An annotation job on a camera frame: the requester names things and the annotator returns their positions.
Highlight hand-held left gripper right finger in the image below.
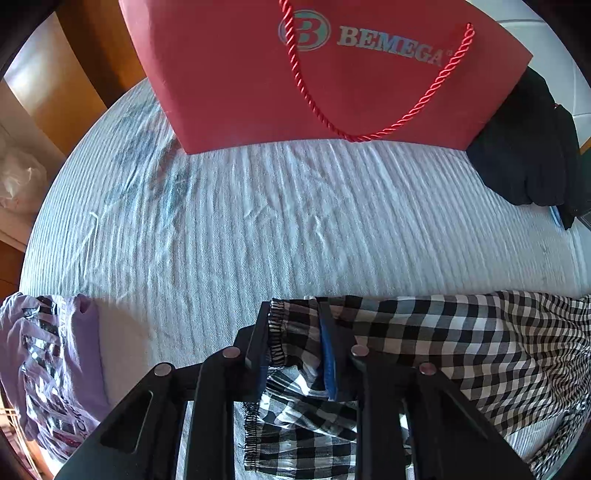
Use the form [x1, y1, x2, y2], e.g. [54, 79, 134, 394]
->
[317, 303, 541, 480]

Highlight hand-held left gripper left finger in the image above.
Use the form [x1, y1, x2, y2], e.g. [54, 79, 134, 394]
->
[54, 301, 274, 480]

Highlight black white checkered pants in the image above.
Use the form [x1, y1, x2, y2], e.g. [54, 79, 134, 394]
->
[241, 290, 591, 480]

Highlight white striped bed sheet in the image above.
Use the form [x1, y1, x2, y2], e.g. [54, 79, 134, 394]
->
[19, 81, 591, 480]

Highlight lilac printed shirt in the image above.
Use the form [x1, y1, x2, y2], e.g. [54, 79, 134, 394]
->
[0, 292, 110, 464]

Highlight red paper gift bag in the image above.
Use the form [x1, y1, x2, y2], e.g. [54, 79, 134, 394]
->
[118, 0, 534, 156]

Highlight black garment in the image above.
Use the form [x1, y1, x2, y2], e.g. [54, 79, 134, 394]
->
[465, 67, 591, 230]

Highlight clear plastic bag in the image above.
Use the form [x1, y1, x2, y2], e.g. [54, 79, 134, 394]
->
[0, 122, 49, 209]

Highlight wooden wardrobe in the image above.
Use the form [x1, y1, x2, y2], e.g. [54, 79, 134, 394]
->
[0, 0, 149, 296]

